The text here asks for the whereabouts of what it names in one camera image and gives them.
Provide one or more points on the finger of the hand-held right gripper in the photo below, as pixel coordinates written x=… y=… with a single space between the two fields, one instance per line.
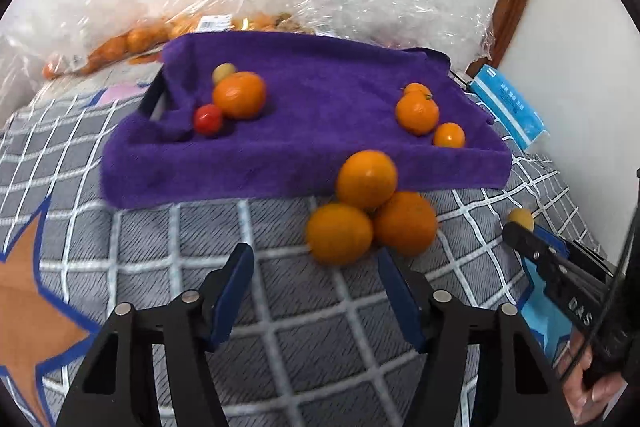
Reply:
x=552 y=243
x=530 y=247

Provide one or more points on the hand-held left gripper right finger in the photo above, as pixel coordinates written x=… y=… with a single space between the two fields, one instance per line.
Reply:
x=400 y=299

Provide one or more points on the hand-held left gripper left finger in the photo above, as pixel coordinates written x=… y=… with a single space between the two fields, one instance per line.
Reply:
x=232 y=297

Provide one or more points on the small yellow fruit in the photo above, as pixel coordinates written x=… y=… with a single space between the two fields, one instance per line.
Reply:
x=223 y=72
x=521 y=218

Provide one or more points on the small orange with stem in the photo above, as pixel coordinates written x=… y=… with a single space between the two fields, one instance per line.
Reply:
x=417 y=113

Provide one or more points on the large orange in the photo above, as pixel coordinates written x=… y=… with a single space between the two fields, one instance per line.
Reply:
x=239 y=96

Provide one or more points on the bag of small yellow fruits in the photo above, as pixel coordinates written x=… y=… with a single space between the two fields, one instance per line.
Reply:
x=300 y=24

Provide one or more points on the person's right hand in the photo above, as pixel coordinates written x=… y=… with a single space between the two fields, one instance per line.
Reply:
x=597 y=394

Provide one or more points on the light blue plastic piece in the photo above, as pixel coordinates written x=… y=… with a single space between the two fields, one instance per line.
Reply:
x=545 y=322

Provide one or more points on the grey checked blanket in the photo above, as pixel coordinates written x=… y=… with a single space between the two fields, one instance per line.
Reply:
x=280 y=347

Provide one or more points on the blue tissue packet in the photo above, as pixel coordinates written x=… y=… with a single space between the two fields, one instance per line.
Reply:
x=510 y=107

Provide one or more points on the red tomato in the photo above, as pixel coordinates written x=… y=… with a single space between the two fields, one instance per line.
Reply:
x=208 y=120

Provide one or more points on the purple towel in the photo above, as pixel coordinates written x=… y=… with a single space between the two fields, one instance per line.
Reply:
x=320 y=107

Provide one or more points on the white label bag of oranges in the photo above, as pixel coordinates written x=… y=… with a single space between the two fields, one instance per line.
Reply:
x=215 y=23

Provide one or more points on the crumpled clear plastic bag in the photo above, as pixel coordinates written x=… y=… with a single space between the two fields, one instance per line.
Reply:
x=380 y=2

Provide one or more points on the translucent bag of oranges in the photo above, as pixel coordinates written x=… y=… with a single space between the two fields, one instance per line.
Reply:
x=75 y=27

